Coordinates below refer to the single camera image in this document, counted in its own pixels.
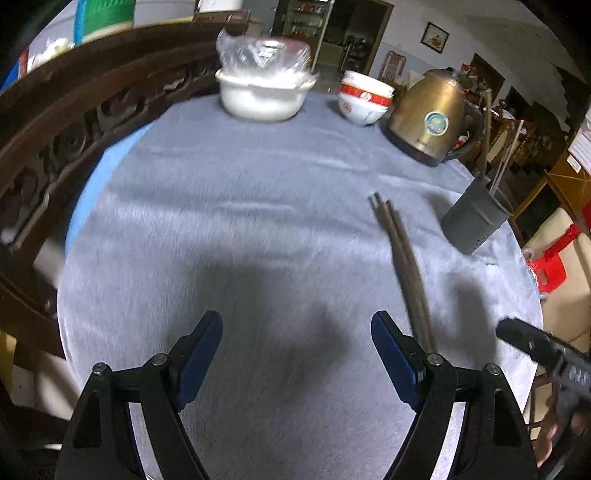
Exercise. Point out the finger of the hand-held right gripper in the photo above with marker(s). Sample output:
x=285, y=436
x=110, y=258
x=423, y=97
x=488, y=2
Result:
x=526, y=337

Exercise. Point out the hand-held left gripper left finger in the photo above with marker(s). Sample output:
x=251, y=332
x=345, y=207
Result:
x=198, y=357

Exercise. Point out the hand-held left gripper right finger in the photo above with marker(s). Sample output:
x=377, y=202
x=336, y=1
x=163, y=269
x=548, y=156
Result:
x=395, y=360

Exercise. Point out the row of dark chopsticks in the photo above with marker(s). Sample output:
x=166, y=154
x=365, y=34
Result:
x=406, y=263

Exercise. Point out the grey metal chopstick holder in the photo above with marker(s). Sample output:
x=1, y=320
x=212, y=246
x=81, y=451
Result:
x=475, y=219

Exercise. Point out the person's right hand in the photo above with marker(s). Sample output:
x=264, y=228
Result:
x=548, y=431

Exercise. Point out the cream chair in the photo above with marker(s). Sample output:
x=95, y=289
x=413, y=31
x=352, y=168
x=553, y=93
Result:
x=568, y=314

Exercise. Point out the red plastic stool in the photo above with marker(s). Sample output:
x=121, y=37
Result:
x=554, y=267

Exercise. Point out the grey tablecloth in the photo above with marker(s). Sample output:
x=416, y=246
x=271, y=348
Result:
x=231, y=221

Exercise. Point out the golden electric kettle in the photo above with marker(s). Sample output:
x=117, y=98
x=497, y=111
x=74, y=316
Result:
x=427, y=120

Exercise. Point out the white bowl with red mark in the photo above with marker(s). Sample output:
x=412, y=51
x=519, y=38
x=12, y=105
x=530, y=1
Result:
x=360, y=113

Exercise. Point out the red banded white bowl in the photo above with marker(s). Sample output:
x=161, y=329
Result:
x=364, y=96

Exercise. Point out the white plastic basin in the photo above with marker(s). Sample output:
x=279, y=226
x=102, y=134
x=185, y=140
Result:
x=263, y=99

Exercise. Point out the carved dark wooden chair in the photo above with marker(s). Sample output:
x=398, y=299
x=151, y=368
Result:
x=69, y=120

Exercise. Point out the plain white bowl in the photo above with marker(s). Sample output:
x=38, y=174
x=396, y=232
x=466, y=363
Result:
x=369, y=81

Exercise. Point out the brown wooden chair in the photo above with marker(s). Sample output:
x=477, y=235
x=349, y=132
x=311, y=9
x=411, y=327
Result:
x=393, y=64

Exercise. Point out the white plastic bags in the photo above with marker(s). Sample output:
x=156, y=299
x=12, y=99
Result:
x=51, y=50

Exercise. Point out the blue container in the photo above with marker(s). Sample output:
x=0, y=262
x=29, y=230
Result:
x=16, y=69

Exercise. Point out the green thermos jug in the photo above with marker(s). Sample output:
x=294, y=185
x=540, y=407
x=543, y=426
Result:
x=104, y=18

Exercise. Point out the shelf cabinet with bottles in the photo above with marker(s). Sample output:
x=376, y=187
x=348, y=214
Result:
x=304, y=18

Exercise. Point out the white lidded pot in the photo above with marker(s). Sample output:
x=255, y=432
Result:
x=219, y=4

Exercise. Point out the wall calendar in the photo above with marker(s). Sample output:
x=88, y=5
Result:
x=582, y=145

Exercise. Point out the framed wall picture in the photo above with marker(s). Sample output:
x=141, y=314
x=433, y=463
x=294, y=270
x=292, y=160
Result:
x=435, y=38

